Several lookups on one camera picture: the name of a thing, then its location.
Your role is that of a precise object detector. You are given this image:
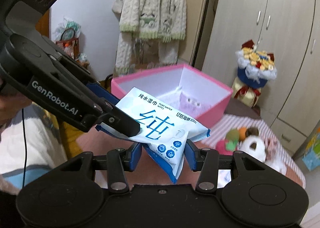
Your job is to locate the pink cardboard box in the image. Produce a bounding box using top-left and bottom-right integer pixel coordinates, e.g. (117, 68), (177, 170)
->
(111, 63), (233, 130)

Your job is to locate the pink strawberry plush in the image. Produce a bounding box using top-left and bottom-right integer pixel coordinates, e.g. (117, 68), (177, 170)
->
(216, 129), (241, 154)

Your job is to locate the white yellow cloth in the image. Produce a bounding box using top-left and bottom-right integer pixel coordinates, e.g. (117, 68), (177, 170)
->
(0, 103), (84, 190)

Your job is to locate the blue white wet wipes packet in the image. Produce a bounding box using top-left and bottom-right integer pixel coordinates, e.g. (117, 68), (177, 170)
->
(96, 87), (212, 185)

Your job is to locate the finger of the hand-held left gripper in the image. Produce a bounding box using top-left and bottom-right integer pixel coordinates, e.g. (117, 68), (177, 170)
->
(60, 56), (121, 106)
(50, 53), (141, 139)

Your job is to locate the black cable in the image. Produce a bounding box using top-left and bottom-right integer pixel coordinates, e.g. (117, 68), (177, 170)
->
(21, 108), (26, 190)

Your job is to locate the beige hanging tote bag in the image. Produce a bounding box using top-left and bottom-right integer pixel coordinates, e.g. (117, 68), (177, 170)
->
(112, 0), (128, 16)

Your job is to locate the white brown plush dog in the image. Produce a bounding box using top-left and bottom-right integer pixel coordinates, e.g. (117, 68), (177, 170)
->
(237, 127), (275, 167)

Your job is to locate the basket with plastic bags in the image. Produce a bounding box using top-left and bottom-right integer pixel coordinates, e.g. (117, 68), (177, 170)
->
(54, 16), (84, 60)

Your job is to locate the beige wardrobe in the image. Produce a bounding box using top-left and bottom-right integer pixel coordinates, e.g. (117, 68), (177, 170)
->
(202, 0), (320, 160)

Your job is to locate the flower bouquet in blue wrap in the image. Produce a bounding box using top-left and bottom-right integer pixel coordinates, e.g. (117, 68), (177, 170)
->
(231, 39), (278, 108)

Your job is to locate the colourful paper bag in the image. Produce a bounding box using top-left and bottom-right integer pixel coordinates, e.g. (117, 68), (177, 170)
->
(302, 132), (320, 172)

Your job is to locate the pink floral cloth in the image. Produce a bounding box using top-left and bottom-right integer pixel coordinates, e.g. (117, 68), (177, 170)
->
(264, 137), (279, 162)

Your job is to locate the white green knitted cardigan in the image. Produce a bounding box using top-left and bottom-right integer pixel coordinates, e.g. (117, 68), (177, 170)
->
(114, 0), (188, 75)

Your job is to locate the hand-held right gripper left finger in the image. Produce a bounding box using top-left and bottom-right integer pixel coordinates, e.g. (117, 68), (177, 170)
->
(59, 142), (143, 191)

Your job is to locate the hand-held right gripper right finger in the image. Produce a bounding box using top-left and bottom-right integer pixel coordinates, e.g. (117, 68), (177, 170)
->
(184, 139), (270, 191)

